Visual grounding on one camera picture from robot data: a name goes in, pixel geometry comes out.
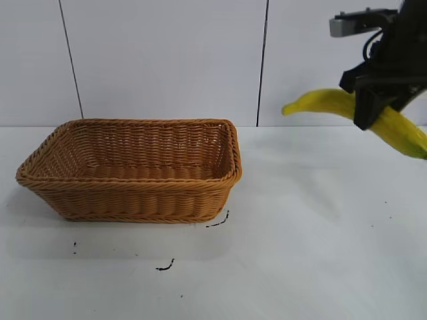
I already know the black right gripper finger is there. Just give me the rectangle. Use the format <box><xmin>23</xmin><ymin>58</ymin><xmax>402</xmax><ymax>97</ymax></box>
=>
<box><xmin>353</xmin><ymin>87</ymin><xmax>390</xmax><ymax>131</ymax></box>
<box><xmin>390</xmin><ymin>89</ymin><xmax>422</xmax><ymax>112</ymax></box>

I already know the yellow banana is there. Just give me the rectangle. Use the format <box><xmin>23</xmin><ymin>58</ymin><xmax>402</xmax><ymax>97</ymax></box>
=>
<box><xmin>282</xmin><ymin>87</ymin><xmax>427</xmax><ymax>160</ymax></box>

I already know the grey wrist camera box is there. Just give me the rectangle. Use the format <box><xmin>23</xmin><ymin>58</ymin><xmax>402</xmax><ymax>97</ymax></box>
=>
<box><xmin>329</xmin><ymin>9</ymin><xmax>400</xmax><ymax>38</ymax></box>

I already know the brown woven wicker basket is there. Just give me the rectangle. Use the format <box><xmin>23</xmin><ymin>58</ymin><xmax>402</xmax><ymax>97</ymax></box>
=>
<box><xmin>15</xmin><ymin>117</ymin><xmax>244</xmax><ymax>224</ymax></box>

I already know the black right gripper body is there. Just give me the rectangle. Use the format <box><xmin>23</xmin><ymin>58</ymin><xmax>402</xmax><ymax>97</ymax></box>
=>
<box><xmin>339</xmin><ymin>0</ymin><xmax>427</xmax><ymax>97</ymax></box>

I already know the black camera cable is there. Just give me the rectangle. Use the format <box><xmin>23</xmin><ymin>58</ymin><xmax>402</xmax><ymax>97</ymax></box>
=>
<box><xmin>362</xmin><ymin>30</ymin><xmax>384</xmax><ymax>63</ymax></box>

